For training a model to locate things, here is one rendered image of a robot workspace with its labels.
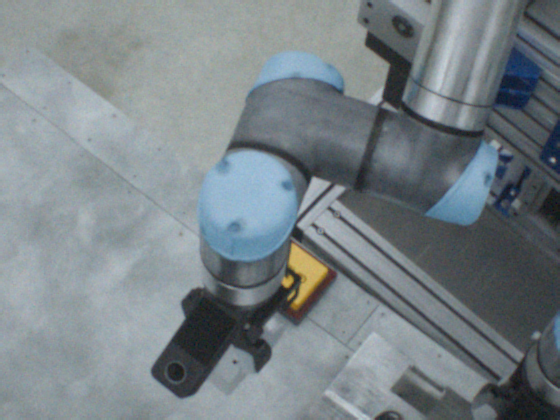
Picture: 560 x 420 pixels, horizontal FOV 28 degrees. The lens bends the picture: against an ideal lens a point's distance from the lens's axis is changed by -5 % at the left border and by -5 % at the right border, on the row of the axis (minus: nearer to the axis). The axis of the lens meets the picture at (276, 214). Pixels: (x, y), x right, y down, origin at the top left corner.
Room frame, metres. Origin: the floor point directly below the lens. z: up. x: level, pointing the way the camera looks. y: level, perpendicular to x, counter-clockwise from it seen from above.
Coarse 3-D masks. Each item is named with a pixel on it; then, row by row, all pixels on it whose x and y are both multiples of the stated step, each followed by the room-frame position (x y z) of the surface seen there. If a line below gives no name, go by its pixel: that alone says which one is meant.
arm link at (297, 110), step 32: (288, 64) 0.53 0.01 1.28; (320, 64) 0.54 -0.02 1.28; (256, 96) 0.50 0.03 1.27; (288, 96) 0.50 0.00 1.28; (320, 96) 0.50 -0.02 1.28; (256, 128) 0.47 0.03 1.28; (288, 128) 0.47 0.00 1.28; (320, 128) 0.47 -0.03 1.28; (352, 128) 0.48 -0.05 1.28; (288, 160) 0.44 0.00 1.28; (320, 160) 0.45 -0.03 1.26; (352, 160) 0.45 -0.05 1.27
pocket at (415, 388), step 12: (408, 372) 0.42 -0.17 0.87; (420, 372) 0.41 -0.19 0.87; (396, 384) 0.40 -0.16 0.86; (408, 384) 0.40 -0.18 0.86; (420, 384) 0.40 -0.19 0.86; (432, 384) 0.40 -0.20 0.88; (408, 396) 0.39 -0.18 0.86; (420, 396) 0.39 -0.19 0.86; (432, 396) 0.39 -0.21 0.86; (420, 408) 0.37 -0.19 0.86; (432, 408) 0.38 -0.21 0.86
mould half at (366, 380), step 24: (360, 360) 0.42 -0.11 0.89; (384, 360) 0.42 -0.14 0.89; (408, 360) 0.42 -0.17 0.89; (336, 384) 0.38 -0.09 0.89; (360, 384) 0.39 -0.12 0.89; (384, 384) 0.39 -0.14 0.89; (312, 408) 0.35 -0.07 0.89; (336, 408) 0.36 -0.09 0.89; (360, 408) 0.36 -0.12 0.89; (384, 408) 0.36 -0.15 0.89; (408, 408) 0.36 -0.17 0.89; (456, 408) 0.37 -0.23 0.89
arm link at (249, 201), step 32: (224, 160) 0.42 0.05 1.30; (256, 160) 0.42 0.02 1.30; (224, 192) 0.39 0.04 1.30; (256, 192) 0.40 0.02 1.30; (288, 192) 0.40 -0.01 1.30; (224, 224) 0.37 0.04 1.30; (256, 224) 0.37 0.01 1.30; (288, 224) 0.38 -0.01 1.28; (224, 256) 0.36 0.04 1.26; (256, 256) 0.36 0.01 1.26
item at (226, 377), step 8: (232, 352) 0.38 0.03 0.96; (224, 360) 0.37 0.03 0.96; (232, 360) 0.37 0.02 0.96; (216, 368) 0.36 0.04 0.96; (224, 368) 0.36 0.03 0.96; (232, 368) 0.37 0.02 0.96; (216, 376) 0.36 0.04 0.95; (224, 376) 0.35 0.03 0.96; (232, 376) 0.36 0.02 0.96; (240, 376) 0.37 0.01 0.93; (216, 384) 0.36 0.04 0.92; (224, 384) 0.35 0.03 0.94; (232, 384) 0.35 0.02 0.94; (224, 392) 0.35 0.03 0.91
